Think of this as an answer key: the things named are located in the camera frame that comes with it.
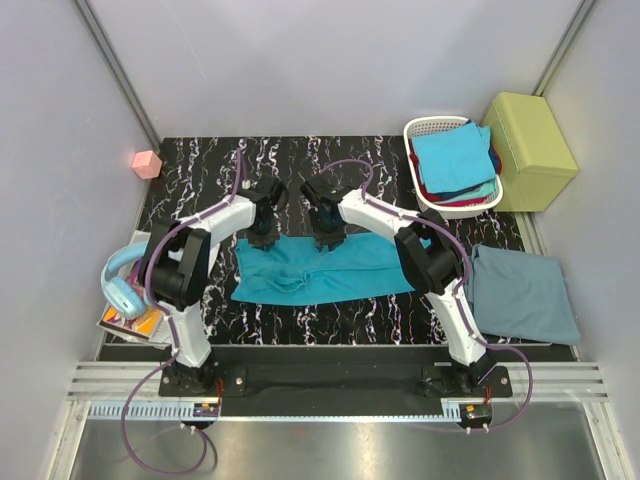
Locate teal t shirt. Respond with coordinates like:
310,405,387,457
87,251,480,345
231,232,414,307

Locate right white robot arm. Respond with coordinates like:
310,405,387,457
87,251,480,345
300,174,496,397

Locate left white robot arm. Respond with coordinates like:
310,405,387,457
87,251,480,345
139,176,288,396

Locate stack of papers and books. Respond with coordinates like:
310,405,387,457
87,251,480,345
97,231,170,344

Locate white perforated laundry basket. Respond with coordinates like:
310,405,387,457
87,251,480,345
403,115,504,220

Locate pink cube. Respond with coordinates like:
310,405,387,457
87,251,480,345
131,150,163,180

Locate light blue shirt in basket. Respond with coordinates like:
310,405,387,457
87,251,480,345
412,122,496,194

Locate red shirt in basket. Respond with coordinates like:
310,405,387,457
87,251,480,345
409,146,498,207

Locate light blue headphones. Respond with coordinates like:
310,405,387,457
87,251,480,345
100,242,147,319

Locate green storage box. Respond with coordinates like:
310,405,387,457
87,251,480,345
483,92,579,212

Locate folded grey-blue t shirt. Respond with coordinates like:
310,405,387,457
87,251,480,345
465,245,581,346

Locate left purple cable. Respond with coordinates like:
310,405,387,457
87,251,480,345
121,147,250,474

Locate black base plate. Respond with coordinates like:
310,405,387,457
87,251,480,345
159,346,513,399

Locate aluminium rail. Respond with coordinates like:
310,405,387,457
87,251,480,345
67,362,607,402

